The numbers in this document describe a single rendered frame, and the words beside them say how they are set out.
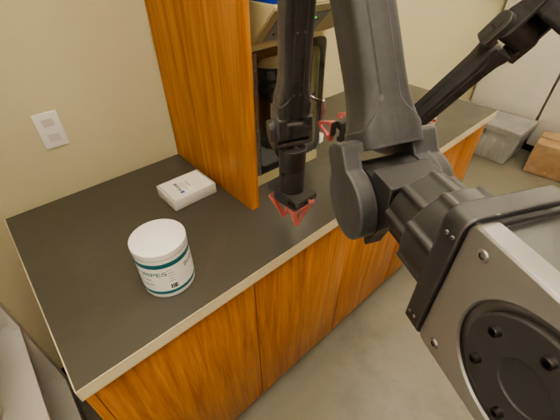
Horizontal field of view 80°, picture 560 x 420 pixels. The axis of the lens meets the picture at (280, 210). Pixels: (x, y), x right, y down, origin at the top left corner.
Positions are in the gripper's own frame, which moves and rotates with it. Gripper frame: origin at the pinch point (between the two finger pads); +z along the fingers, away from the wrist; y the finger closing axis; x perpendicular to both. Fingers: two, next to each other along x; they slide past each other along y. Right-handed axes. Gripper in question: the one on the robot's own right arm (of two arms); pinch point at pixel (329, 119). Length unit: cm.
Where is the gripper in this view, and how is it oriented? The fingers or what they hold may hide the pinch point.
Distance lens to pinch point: 119.6
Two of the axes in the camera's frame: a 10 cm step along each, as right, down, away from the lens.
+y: -7.5, 4.2, -5.1
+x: -0.1, 7.7, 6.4
